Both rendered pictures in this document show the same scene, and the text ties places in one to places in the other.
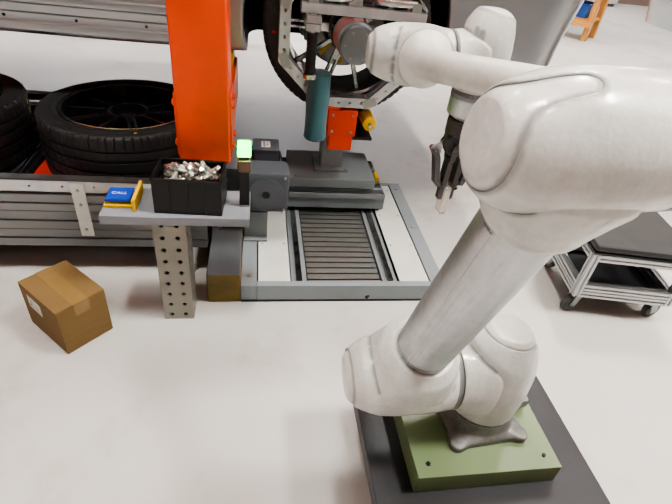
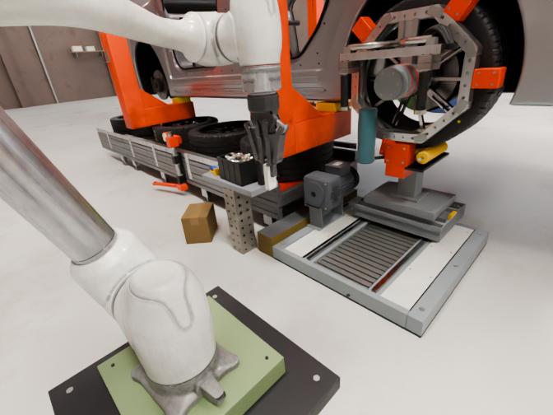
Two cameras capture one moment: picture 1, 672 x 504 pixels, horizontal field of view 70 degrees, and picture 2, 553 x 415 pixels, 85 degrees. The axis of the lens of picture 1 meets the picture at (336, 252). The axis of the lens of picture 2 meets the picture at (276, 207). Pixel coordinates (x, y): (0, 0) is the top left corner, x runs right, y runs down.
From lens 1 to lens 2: 1.14 m
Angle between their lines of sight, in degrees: 52
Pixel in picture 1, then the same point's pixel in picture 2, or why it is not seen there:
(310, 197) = (375, 213)
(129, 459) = not seen: hidden behind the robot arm
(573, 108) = not seen: outside the picture
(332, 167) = (406, 196)
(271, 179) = (316, 183)
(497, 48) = (235, 14)
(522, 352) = (129, 293)
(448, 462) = (119, 377)
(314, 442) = not seen: hidden behind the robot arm
